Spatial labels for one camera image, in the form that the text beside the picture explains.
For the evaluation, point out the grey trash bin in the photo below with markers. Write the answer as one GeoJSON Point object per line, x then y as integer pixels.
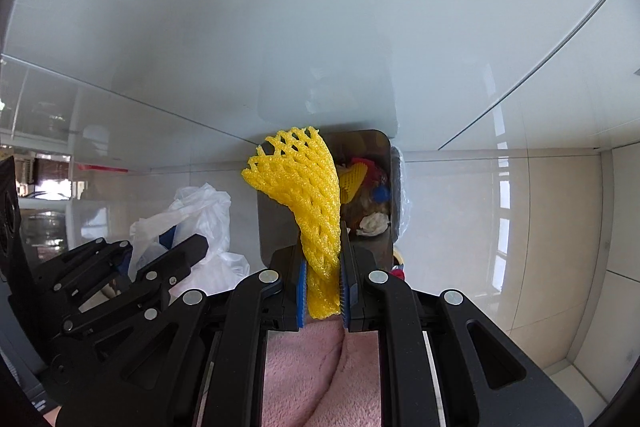
{"type": "Point", "coordinates": [272, 227]}

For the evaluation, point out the red sticker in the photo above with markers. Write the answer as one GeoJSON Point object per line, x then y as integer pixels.
{"type": "Point", "coordinates": [100, 167]}

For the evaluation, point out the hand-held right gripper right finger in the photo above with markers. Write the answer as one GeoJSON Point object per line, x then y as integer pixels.
{"type": "Point", "coordinates": [346, 297]}

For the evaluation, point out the clear plastic bag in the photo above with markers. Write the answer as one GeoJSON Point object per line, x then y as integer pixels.
{"type": "Point", "coordinates": [205, 212]}

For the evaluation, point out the pink fleece pants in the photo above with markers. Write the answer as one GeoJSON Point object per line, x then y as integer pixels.
{"type": "Point", "coordinates": [320, 377]}

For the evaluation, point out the white paper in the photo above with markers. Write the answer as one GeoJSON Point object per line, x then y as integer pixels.
{"type": "Point", "coordinates": [372, 223]}

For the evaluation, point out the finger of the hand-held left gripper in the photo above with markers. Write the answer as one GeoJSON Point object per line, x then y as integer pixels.
{"type": "Point", "coordinates": [165, 269]}
{"type": "Point", "coordinates": [90, 267]}

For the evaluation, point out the clear plastic bottle blue cap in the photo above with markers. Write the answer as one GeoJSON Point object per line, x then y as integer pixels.
{"type": "Point", "coordinates": [382, 194]}

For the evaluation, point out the yellow foam fruit net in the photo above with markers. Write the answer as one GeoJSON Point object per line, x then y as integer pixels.
{"type": "Point", "coordinates": [352, 182]}
{"type": "Point", "coordinates": [317, 207]}

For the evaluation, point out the red snack wrapper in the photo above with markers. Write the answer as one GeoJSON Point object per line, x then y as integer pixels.
{"type": "Point", "coordinates": [371, 167]}

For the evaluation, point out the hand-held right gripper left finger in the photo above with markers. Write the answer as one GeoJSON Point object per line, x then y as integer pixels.
{"type": "Point", "coordinates": [301, 297]}

